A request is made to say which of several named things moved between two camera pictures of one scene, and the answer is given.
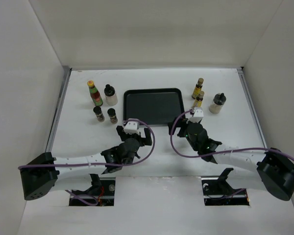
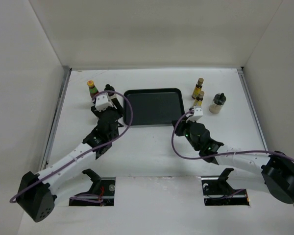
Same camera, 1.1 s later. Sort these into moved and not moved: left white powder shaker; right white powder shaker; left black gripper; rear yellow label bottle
Moved: left black gripper
Not moved: left white powder shaker; right white powder shaker; rear yellow label bottle
